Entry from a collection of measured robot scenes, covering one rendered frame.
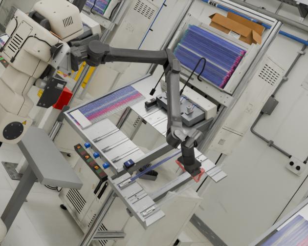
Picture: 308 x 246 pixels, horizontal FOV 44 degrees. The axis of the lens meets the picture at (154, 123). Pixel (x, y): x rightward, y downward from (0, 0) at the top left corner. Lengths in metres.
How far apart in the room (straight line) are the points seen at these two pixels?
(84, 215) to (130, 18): 1.77
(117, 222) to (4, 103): 1.09
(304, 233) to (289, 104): 2.10
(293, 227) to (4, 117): 1.42
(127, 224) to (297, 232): 1.07
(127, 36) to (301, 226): 2.35
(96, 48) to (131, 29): 1.84
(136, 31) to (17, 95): 1.96
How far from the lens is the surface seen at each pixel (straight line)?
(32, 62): 1.86
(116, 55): 1.81
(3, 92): 1.96
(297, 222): 1.94
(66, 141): 3.79
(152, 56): 1.87
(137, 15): 3.58
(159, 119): 2.44
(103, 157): 2.23
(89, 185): 2.78
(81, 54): 1.76
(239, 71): 2.35
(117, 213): 2.55
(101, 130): 2.42
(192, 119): 2.34
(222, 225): 3.97
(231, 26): 2.95
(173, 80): 1.82
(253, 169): 3.85
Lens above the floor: 1.44
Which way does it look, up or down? 11 degrees down
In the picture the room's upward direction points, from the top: 31 degrees clockwise
